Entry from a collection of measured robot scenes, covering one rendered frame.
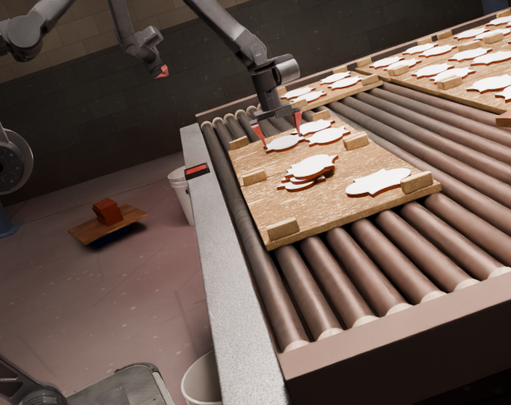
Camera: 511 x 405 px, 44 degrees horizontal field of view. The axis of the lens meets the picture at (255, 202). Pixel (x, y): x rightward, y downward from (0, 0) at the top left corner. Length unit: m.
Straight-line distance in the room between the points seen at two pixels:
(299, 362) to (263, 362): 0.10
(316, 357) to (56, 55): 6.27
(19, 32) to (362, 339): 1.14
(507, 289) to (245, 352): 0.36
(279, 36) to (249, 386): 5.96
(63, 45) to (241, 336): 6.06
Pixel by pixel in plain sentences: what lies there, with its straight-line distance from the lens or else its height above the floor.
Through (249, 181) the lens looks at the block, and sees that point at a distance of 1.53.
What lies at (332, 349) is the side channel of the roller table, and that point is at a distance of 0.79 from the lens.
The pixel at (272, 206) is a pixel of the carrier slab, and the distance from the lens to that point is 1.35.
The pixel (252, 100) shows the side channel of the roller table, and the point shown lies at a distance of 2.70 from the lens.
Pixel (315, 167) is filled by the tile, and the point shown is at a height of 0.97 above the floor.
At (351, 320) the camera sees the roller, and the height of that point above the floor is 0.91.
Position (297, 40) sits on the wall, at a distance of 6.68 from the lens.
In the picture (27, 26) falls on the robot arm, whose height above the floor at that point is 1.45.
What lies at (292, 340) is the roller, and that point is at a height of 0.92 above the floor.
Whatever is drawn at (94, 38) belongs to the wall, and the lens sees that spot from 6.79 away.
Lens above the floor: 1.38
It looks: 18 degrees down
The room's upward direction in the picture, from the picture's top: 18 degrees counter-clockwise
